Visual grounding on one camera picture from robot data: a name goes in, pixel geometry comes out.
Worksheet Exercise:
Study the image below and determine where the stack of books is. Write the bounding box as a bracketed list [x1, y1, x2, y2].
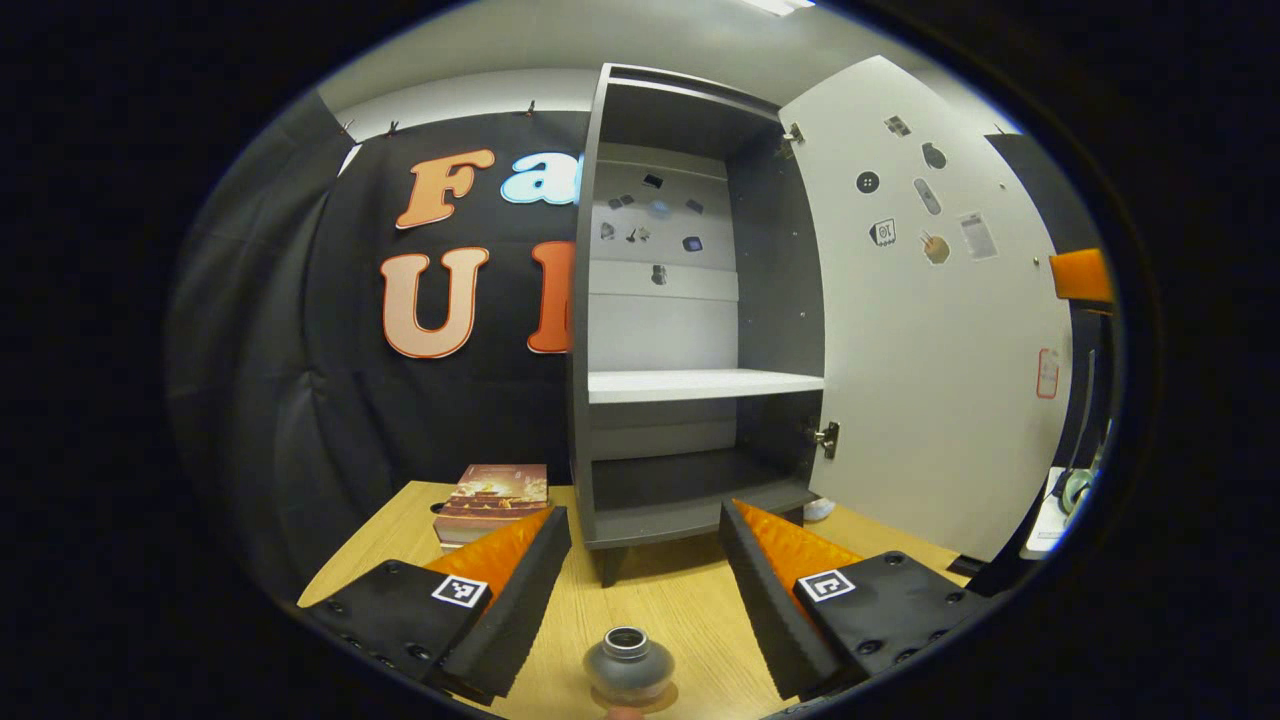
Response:
[431, 462, 552, 550]

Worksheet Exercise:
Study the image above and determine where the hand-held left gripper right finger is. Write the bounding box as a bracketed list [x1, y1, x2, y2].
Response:
[717, 498, 1002, 702]

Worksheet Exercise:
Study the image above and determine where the silver bottle with pink label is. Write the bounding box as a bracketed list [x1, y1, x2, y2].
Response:
[582, 626, 677, 702]

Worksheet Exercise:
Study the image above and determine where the grey cabinet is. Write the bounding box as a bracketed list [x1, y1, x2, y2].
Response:
[566, 62, 832, 589]

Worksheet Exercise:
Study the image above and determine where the white cabinet door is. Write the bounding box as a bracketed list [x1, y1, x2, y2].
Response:
[777, 54, 1077, 564]

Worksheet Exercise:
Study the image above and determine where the white cabinet shelf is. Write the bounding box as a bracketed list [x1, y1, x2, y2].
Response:
[587, 368, 827, 406]

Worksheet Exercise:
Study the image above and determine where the black backdrop cloth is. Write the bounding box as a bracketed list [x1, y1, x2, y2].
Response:
[165, 93, 1117, 603]

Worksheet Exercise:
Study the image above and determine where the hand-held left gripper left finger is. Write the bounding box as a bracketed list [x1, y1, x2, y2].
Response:
[300, 505, 574, 702]

